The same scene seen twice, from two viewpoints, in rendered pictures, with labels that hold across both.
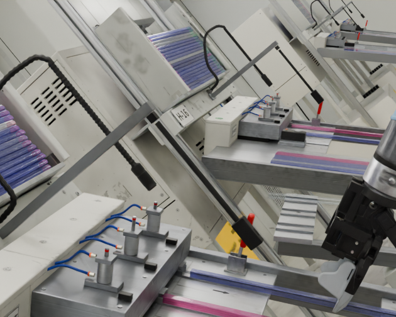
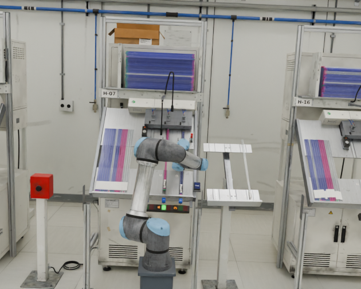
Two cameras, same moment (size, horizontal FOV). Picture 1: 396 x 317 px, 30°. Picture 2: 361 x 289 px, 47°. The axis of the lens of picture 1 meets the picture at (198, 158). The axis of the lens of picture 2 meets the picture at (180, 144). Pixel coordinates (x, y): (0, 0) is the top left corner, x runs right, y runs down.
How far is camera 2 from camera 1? 2.65 m
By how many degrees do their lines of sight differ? 70
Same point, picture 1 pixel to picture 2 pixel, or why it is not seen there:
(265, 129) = (343, 131)
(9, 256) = (152, 101)
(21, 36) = not seen: outside the picture
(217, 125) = (323, 114)
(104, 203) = (190, 106)
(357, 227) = not seen: hidden behind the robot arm
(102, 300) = (147, 119)
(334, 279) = not seen: hidden behind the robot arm
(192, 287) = (177, 133)
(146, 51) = (316, 73)
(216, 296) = (175, 139)
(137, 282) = (157, 122)
